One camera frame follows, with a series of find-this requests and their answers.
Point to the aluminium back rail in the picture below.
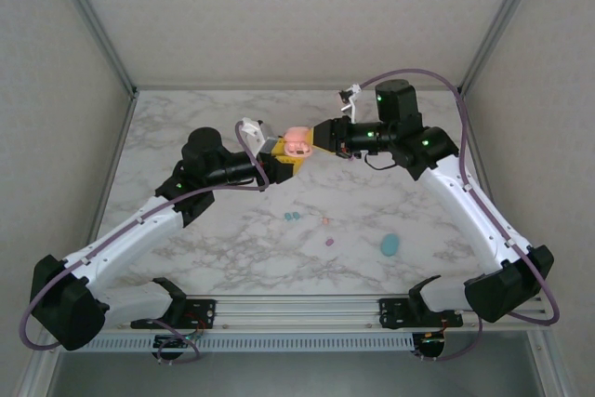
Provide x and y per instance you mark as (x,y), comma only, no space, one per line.
(297,88)

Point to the aluminium frame leg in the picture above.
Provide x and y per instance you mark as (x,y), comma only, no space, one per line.
(555,383)
(36,387)

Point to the blue earbud charging case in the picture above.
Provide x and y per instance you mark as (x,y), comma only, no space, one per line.
(390,245)

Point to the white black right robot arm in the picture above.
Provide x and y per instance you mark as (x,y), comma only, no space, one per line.
(465,215)

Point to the control circuit board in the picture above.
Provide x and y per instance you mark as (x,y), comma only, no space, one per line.
(174,343)
(430,346)

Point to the aluminium frame post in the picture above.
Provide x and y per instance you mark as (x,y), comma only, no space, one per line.
(94,20)
(502,20)

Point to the aluminium side rail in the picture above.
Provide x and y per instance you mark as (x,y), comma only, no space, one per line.
(115,160)
(483,160)

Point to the pink earbud charging case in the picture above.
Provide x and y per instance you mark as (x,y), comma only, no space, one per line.
(295,134)

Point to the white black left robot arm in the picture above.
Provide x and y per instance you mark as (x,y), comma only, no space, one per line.
(125,243)

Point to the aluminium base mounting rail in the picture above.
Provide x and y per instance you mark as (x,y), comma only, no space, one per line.
(297,313)

